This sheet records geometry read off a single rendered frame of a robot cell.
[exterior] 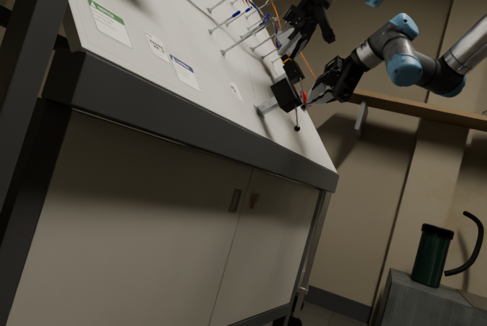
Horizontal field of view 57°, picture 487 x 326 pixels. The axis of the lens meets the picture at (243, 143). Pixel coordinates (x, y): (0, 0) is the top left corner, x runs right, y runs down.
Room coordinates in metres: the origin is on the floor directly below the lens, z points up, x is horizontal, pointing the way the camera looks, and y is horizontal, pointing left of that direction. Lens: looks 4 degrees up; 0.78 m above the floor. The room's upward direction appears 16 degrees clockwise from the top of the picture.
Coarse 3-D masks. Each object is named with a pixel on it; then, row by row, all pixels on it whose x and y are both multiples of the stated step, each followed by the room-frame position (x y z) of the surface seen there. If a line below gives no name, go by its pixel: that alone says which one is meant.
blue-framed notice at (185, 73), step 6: (174, 60) 0.74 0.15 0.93; (180, 60) 0.77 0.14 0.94; (174, 66) 0.73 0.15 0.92; (180, 66) 0.76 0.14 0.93; (186, 66) 0.78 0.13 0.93; (180, 72) 0.74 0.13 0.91; (186, 72) 0.77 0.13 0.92; (192, 72) 0.79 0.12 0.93; (180, 78) 0.73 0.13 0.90; (186, 78) 0.75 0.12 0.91; (192, 78) 0.78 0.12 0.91; (186, 84) 0.74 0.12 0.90; (192, 84) 0.76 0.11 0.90; (198, 84) 0.79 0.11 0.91; (198, 90) 0.77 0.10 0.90
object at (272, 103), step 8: (280, 80) 1.01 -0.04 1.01; (288, 80) 1.01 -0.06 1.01; (272, 88) 1.02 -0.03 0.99; (280, 88) 1.01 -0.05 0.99; (288, 88) 1.00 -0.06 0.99; (280, 96) 1.01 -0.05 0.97; (288, 96) 1.00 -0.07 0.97; (296, 96) 1.00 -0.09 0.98; (264, 104) 1.04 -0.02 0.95; (272, 104) 1.03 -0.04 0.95; (280, 104) 1.00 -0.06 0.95; (288, 104) 1.00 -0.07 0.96; (296, 104) 1.02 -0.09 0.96; (264, 112) 1.04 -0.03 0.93; (296, 112) 1.01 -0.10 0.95; (296, 120) 1.00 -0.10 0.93; (296, 128) 1.00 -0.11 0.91
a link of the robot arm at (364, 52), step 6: (360, 42) 1.17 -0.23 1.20; (366, 42) 1.16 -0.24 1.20; (360, 48) 1.17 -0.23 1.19; (366, 48) 1.15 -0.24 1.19; (360, 54) 1.17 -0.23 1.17; (366, 54) 1.16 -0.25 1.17; (372, 54) 1.15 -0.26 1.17; (360, 60) 1.18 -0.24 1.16; (366, 60) 1.16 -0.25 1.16; (372, 60) 1.16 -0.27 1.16; (378, 60) 1.16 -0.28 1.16; (384, 60) 1.18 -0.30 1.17; (366, 66) 1.18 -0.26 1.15; (372, 66) 1.18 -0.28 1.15
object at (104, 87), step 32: (64, 64) 0.53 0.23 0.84; (96, 64) 0.53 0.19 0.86; (64, 96) 0.52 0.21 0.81; (96, 96) 0.54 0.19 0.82; (128, 96) 0.59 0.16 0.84; (160, 96) 0.64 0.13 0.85; (160, 128) 0.66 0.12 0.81; (192, 128) 0.73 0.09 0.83; (224, 128) 0.82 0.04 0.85; (256, 160) 0.96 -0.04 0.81; (288, 160) 1.12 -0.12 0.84
